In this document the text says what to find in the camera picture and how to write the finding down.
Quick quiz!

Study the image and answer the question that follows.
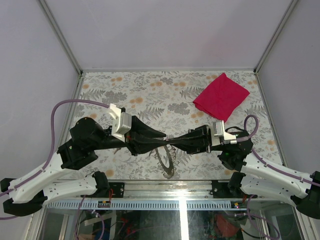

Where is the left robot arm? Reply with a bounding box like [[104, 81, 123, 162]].
[[0, 104, 167, 217]]

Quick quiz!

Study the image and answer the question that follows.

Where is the magenta folded cloth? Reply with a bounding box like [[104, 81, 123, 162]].
[[193, 73, 250, 122]]

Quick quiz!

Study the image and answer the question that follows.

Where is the metal ring key organizer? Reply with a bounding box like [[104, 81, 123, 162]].
[[148, 145, 176, 180]]

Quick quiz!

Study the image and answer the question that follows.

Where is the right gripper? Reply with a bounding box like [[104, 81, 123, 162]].
[[166, 124, 228, 155]]

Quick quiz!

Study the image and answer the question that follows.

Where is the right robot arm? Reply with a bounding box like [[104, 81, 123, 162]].
[[167, 122, 320, 219]]

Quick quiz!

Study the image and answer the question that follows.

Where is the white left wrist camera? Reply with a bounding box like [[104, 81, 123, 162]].
[[108, 104, 132, 142]]

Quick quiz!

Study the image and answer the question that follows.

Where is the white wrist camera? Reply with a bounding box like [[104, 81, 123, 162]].
[[210, 120, 237, 146], [108, 104, 132, 142]]

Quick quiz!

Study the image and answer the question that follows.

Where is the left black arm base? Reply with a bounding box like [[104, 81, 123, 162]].
[[91, 171, 125, 199]]

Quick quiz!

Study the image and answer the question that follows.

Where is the aluminium front rail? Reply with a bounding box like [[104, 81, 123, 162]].
[[46, 180, 247, 211]]

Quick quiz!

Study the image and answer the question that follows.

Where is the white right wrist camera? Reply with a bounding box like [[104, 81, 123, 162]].
[[210, 120, 237, 146]]

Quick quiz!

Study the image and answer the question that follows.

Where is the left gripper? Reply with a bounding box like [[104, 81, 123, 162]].
[[92, 116, 169, 157]]

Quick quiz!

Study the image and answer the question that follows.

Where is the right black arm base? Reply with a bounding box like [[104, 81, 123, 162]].
[[209, 172, 246, 199]]

